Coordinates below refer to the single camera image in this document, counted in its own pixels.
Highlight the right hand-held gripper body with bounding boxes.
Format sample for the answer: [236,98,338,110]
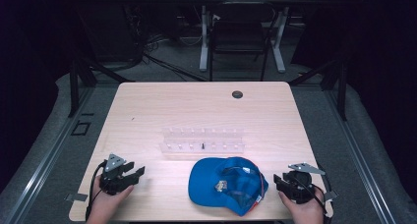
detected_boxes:
[281,161,327,205]

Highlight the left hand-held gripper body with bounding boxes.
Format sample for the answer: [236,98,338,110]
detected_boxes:
[99,153,134,196]

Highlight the person's right hand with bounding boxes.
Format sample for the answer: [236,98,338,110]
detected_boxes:
[278,191,326,224]

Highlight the person's left hand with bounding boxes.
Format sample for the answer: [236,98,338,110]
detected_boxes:
[86,185,135,224]

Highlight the blue baseball cap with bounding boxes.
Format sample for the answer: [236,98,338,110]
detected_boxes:
[187,156,269,218]

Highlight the clear acrylic rack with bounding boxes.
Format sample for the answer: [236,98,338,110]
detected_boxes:
[158,127,247,155]

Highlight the black metal stand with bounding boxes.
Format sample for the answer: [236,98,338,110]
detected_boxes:
[67,55,136,119]
[287,55,349,122]

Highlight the white-legged desk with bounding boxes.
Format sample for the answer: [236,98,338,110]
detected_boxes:
[180,0,329,74]

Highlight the black chair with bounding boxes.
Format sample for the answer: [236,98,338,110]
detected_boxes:
[208,1,277,83]

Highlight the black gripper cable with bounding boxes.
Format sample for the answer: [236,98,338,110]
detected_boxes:
[308,171,333,222]
[85,161,108,221]

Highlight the black floor cables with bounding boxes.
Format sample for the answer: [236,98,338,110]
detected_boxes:
[107,33,208,83]

